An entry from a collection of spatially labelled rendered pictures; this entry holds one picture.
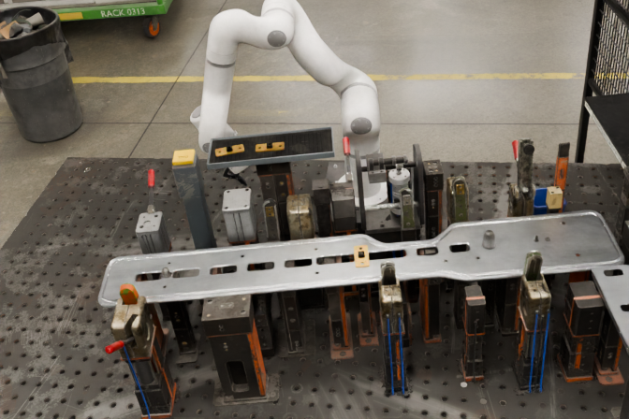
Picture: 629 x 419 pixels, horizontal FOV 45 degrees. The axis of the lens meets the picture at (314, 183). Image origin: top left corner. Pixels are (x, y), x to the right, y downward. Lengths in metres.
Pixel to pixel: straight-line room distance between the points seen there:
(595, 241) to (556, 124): 2.37
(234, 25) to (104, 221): 1.00
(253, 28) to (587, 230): 1.07
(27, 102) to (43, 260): 2.08
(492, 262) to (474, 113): 2.55
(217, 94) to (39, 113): 2.54
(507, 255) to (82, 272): 1.41
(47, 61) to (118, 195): 1.79
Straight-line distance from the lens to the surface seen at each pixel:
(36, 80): 4.68
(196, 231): 2.39
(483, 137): 4.30
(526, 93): 4.73
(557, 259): 2.05
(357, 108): 2.30
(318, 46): 2.27
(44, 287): 2.69
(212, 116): 2.35
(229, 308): 1.92
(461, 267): 2.01
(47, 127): 4.84
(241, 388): 2.12
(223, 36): 2.24
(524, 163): 2.13
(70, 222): 2.93
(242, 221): 2.11
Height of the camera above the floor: 2.37
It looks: 36 degrees down
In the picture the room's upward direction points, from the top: 7 degrees counter-clockwise
